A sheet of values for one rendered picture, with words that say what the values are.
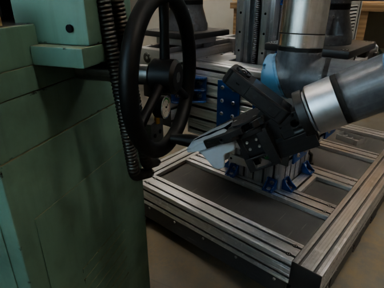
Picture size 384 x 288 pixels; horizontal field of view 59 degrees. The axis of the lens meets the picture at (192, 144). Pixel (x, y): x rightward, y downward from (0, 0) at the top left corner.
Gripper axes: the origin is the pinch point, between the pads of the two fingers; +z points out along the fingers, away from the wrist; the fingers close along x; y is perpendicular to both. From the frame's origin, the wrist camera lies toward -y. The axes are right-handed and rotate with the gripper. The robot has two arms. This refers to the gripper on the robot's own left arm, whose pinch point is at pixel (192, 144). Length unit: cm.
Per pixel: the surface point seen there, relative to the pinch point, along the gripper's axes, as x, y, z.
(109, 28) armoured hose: -3.1, -22.8, 1.6
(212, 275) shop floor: 40, 58, 39
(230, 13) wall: 334, -40, 56
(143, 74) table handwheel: 1.3, -14.5, 2.7
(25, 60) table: -9.8, -24.3, 13.4
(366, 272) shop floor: 59, 84, -8
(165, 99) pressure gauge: 29.3, -7.1, 15.9
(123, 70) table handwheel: -11.0, -15.6, -1.8
